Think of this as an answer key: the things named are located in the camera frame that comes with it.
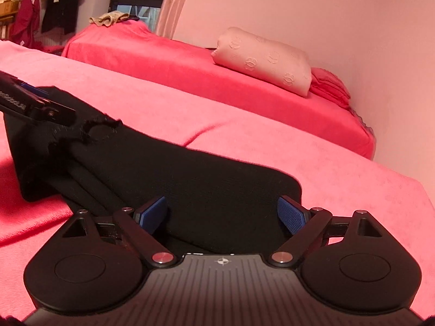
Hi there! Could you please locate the light pink blanket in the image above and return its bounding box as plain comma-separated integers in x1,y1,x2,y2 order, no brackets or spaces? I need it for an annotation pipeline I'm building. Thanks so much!
1,41,434,317

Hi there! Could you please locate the hanging clothes rack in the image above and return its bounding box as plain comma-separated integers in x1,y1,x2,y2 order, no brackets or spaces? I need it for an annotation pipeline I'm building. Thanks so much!
7,0,82,52

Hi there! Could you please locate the beige crumpled cloth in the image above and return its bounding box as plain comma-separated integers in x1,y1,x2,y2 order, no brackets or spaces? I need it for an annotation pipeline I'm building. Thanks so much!
89,10,131,27

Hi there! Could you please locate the red-pink bed sheet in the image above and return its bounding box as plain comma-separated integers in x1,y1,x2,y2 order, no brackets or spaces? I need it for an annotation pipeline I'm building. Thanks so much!
62,20,375,159

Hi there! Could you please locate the folded red cloth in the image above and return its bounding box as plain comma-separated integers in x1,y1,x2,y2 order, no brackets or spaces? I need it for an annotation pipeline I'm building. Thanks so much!
310,68,351,110

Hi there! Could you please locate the pale pink embossed pillow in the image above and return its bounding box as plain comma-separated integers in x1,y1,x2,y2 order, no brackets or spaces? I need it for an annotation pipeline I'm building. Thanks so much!
212,27,312,98

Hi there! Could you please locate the pink curtain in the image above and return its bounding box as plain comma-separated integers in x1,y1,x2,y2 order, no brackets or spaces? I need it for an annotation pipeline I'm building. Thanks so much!
155,0,186,39

